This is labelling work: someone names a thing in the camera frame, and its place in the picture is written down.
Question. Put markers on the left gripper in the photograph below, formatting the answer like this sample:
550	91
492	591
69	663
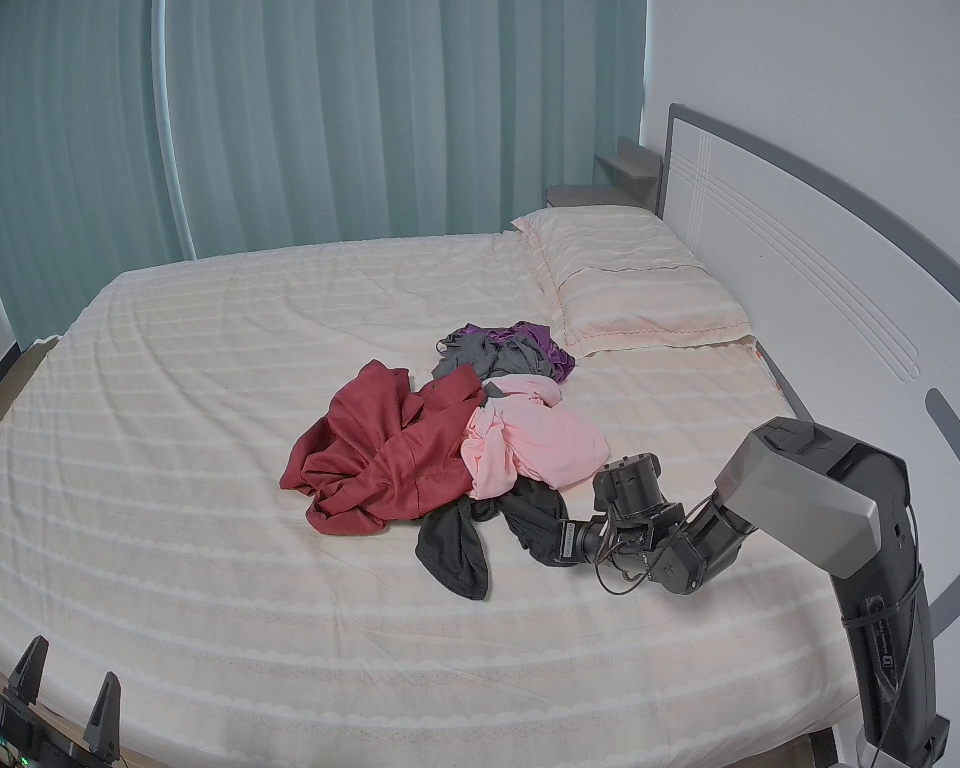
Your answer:
22	739

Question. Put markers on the pink garment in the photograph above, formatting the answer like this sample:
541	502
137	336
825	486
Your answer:
540	442

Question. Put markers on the black T-shirt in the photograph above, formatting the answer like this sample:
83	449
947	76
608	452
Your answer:
454	551

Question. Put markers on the cream pillow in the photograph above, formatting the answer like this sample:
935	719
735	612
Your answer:
630	277

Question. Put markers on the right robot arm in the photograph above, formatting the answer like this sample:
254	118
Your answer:
862	510

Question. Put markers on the bed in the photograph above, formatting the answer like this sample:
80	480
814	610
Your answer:
225	337

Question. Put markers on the purple garment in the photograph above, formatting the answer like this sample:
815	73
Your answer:
551	356

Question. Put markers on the grey bedside table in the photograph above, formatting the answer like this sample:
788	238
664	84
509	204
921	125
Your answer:
600	195

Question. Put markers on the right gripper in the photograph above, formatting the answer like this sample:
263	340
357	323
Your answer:
585	541

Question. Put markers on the blue-green curtain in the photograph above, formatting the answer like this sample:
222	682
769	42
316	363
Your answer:
412	112
82	150

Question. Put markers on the dark red shirt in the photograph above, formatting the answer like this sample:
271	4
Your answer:
367	442

